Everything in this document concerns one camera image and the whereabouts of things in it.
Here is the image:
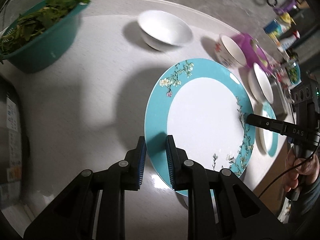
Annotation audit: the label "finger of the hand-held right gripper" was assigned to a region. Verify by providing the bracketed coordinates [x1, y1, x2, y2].
[246, 113, 285, 135]

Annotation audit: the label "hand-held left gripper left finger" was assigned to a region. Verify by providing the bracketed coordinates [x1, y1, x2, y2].
[24, 136, 147, 240]

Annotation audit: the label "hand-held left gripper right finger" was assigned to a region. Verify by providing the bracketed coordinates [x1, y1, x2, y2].
[165, 135, 295, 240]

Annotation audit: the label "small teal floral plate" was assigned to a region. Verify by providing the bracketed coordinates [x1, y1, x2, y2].
[254, 102, 279, 158]

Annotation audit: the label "small white bowl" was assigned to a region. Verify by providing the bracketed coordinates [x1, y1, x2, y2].
[247, 62, 274, 103]

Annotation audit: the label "large teal floral plate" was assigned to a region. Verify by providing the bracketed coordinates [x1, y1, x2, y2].
[144, 58, 256, 197]

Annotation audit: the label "white floral bowl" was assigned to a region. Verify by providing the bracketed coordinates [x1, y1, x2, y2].
[214, 33, 248, 68]

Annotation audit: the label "large plain white bowl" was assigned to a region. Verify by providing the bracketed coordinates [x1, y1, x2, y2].
[137, 9, 193, 52]

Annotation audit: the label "person's right forearm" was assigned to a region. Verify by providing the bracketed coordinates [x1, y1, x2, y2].
[296, 177, 320, 228]

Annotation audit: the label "person's right hand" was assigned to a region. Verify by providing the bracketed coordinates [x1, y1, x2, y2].
[284, 147, 320, 193]

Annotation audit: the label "white bottle red cap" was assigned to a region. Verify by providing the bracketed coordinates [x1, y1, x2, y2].
[277, 30, 301, 52]

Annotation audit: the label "blue yellow packet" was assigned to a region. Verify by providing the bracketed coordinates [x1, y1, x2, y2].
[263, 17, 292, 41]

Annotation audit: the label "purple plastic basin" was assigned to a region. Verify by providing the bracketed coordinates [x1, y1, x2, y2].
[231, 32, 274, 74]

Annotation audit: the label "steel rice cooker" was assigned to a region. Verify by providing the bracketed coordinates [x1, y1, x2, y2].
[0, 77, 32, 205]

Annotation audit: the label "teal plastic basin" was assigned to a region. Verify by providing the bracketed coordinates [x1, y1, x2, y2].
[0, 0, 91, 74]

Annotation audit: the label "leafy green vegetables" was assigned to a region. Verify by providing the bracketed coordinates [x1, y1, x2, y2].
[0, 0, 91, 64]

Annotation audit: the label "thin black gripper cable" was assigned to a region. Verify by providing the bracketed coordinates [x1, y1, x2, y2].
[258, 152, 316, 198]

